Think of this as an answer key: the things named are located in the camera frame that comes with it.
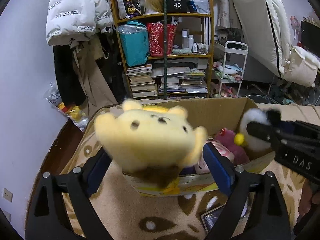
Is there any white black fluffy plush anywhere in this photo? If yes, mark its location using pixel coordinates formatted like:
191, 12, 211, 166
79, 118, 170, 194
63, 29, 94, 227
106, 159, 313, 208
234, 108, 281, 152

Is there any pink bear plush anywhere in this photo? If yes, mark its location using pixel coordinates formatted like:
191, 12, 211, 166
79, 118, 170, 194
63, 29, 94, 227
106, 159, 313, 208
215, 128, 249, 165

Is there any black face tissue pack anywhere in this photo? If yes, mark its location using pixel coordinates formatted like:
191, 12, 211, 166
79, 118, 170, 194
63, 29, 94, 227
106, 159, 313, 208
200, 198, 249, 233

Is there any pink swirl plush cushion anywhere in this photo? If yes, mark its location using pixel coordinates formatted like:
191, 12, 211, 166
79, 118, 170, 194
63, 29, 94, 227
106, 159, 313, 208
194, 140, 234, 174

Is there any yellow plush toy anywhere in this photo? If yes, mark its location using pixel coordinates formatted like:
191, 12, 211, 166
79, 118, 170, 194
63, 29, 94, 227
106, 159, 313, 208
94, 99, 207, 189

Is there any person right hand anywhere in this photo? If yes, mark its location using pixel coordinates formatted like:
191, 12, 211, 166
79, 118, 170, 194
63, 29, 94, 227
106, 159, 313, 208
298, 179, 320, 217

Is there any cream pillow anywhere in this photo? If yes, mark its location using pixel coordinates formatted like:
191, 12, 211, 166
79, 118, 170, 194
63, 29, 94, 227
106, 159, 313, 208
282, 46, 319, 87

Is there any beige patterned blanket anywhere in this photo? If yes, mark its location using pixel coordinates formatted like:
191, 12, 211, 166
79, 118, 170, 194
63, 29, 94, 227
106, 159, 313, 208
61, 98, 319, 239

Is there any white rolling cart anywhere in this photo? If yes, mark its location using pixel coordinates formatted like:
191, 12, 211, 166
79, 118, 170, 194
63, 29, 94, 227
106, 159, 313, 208
213, 41, 248, 98

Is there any plastic bag of toys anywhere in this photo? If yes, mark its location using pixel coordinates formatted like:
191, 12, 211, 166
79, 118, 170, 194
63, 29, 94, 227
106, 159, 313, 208
44, 83, 89, 132

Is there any stack of books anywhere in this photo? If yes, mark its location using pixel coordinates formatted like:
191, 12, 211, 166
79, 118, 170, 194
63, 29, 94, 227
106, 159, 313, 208
126, 63, 158, 99

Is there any red gift bag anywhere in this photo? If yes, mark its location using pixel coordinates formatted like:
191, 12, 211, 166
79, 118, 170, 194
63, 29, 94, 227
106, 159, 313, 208
146, 23, 177, 57

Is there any beige coat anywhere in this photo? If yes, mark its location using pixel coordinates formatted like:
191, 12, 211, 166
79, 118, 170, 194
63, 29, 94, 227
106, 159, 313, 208
73, 36, 117, 117

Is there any black box number 40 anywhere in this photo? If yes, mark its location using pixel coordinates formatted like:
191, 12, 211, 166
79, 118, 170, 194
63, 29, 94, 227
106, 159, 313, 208
166, 0, 187, 13

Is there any teal bag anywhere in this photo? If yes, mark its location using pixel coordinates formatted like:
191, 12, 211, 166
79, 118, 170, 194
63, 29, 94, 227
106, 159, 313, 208
114, 21, 150, 67

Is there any green pole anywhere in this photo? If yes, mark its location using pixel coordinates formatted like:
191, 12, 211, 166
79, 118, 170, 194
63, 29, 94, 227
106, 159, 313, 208
163, 0, 168, 99

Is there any white puffer jacket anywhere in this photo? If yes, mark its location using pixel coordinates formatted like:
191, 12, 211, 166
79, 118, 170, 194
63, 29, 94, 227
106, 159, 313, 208
46, 0, 113, 47

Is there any wooden shelf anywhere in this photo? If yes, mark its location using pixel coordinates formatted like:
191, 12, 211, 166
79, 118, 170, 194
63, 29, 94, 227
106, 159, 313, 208
110, 0, 214, 99

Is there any wall socket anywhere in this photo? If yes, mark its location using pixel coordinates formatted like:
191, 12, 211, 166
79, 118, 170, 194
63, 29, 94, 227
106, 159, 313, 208
3, 188, 13, 202

